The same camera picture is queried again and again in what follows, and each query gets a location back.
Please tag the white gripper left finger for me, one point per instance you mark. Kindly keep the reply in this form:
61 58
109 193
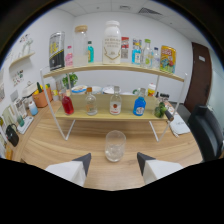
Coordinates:
75 171

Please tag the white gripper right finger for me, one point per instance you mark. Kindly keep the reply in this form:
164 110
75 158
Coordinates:
155 168

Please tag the small red liquid bottle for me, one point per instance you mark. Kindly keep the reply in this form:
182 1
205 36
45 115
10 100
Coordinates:
67 105

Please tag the clear bottle orange cap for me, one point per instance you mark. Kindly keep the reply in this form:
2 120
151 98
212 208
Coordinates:
91 105

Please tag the clear bottle green cap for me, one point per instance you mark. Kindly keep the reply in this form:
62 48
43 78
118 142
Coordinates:
147 55

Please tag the green cup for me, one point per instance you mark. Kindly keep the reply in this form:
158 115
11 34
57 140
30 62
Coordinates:
20 120

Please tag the clear drinking glass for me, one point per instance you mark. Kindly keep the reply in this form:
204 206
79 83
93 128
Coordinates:
115 148

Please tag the white notebook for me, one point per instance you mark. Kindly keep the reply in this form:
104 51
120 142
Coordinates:
180 126

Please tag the dark muddler wooden end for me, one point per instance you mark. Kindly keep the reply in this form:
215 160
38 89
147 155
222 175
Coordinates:
169 115

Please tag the red patterned paper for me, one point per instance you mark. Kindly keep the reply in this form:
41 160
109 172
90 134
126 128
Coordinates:
170 108

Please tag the blue liquid bottle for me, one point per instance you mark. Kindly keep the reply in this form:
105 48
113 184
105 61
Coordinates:
139 106

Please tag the black armchair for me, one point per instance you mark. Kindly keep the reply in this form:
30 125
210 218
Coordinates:
208 131

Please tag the white tray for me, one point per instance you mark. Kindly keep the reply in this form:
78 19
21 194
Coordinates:
26 125

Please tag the black bag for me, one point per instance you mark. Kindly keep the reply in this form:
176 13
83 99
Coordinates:
12 136

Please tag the blue white jar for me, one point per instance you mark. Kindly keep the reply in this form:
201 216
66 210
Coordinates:
33 109

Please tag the yellow red lidded container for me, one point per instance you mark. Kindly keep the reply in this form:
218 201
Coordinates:
151 90

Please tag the orange storage basket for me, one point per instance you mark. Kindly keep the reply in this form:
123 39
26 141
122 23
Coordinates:
41 98

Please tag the blue rimmed bowl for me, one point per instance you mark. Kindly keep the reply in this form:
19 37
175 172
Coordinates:
79 90

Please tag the green potted plant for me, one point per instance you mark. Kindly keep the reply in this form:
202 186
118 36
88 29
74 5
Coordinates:
71 79

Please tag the brown door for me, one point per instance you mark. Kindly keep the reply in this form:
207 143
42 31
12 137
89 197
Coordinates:
199 76

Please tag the small clear bottle blue cap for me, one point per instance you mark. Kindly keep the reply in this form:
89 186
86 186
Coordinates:
156 60

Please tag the small pink bottle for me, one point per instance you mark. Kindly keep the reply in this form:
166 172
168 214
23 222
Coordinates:
69 58

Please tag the small light blue bottle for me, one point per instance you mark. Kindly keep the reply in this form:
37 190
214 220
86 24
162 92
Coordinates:
136 55

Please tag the small teal bottle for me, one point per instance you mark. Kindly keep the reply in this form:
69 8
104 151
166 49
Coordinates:
90 53

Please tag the black yellow tall can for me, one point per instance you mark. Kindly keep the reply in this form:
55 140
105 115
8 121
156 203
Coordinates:
57 51

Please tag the clear bottle cork lid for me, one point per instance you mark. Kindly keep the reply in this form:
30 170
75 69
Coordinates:
80 46

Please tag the large white bottle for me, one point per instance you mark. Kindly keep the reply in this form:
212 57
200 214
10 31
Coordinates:
111 45

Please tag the ceiling air vent grille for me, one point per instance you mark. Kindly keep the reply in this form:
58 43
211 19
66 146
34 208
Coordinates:
150 11

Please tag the square ceiling diffuser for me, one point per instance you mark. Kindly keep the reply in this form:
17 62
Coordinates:
125 7

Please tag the white frame wooden shelf rack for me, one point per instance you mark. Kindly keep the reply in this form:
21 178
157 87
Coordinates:
103 112

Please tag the wooden wall shelf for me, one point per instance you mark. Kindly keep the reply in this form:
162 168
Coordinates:
21 60

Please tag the red wall poster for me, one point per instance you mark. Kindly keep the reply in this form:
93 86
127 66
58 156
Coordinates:
125 45

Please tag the multicolour wall poster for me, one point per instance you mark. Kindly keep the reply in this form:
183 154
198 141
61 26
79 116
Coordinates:
136 41

